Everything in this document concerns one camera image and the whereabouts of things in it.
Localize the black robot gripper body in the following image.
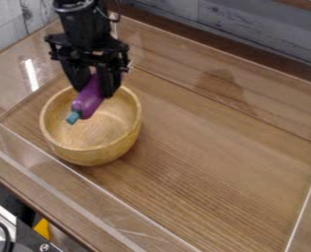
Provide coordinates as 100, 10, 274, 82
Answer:
45, 9, 131, 71

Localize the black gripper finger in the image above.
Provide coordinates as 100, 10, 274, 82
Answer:
61, 62, 92, 92
97, 66, 123, 98

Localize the purple toy eggplant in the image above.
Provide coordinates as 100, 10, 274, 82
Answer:
67, 74, 105, 125

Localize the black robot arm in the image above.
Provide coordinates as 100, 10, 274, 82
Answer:
45, 0, 131, 98

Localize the brown wooden bowl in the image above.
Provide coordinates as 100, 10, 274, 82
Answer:
40, 87, 141, 166

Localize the black and yellow equipment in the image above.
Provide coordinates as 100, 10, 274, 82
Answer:
0, 196, 72, 252

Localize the clear acrylic corner bracket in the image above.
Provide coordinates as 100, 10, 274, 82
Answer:
111, 12, 119, 39

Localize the clear acrylic tray wall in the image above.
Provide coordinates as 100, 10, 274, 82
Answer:
0, 124, 199, 252

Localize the black cable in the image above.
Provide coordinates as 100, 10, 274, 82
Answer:
0, 219, 16, 252

